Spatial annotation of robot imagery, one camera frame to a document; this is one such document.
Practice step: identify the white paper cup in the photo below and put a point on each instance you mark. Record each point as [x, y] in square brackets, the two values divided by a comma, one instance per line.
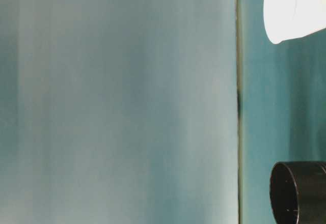
[293, 10]

